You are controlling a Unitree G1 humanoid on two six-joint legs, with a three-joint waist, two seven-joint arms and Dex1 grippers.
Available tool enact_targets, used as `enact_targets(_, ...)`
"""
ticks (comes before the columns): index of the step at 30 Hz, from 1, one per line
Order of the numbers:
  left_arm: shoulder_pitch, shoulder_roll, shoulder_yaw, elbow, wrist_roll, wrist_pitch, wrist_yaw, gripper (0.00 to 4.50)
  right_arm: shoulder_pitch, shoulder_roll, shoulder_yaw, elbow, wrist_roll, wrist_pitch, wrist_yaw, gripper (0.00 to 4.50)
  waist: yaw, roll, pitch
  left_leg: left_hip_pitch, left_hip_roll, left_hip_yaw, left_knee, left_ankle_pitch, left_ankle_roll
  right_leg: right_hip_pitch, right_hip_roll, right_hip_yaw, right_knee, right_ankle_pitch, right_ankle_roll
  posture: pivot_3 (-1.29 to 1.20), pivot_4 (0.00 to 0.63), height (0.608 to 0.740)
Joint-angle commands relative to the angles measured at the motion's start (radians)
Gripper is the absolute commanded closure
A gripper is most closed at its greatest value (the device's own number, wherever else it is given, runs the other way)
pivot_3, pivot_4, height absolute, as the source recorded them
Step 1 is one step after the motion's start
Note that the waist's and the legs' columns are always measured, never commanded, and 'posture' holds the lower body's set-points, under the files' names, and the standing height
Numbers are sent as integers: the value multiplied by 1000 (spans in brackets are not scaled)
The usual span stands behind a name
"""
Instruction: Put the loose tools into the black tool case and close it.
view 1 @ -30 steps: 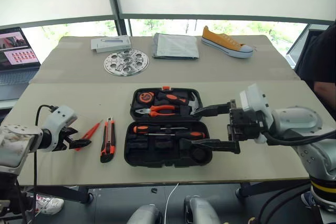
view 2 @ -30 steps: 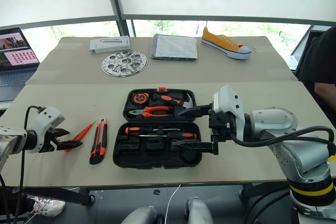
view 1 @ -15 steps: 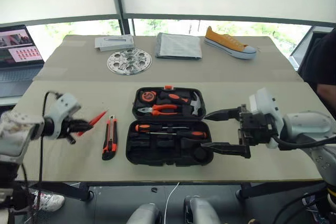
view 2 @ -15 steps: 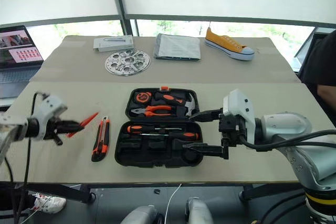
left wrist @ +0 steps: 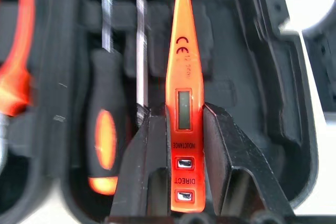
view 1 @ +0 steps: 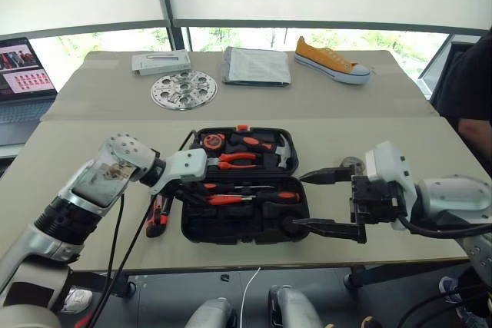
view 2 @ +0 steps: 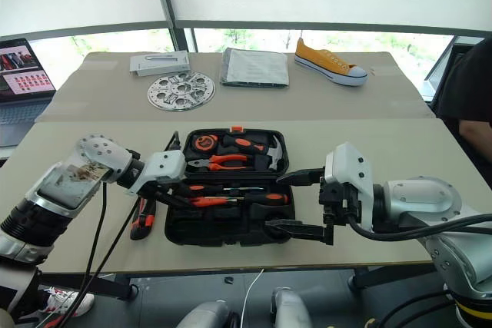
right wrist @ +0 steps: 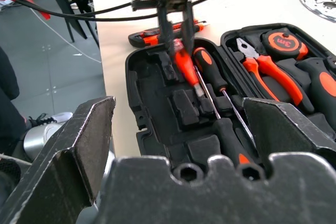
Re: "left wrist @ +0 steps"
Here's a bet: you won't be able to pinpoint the orange handled pliers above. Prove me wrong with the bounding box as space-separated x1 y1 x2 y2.
0 0 37 118

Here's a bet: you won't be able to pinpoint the slim steel shaft screwdriver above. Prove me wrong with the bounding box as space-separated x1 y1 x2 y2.
134 0 153 132

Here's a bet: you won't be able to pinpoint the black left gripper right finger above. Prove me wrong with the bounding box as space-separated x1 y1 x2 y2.
203 102 295 218

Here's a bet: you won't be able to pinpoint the orange voltage tester pen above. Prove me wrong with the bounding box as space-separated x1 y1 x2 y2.
164 0 206 213

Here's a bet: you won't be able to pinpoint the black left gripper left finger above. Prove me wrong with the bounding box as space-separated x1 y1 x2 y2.
109 103 173 218

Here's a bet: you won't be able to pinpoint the black plastic tool case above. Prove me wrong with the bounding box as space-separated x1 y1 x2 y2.
0 0 323 224

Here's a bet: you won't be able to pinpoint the black orange handled screwdriver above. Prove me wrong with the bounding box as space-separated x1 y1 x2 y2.
85 0 128 197

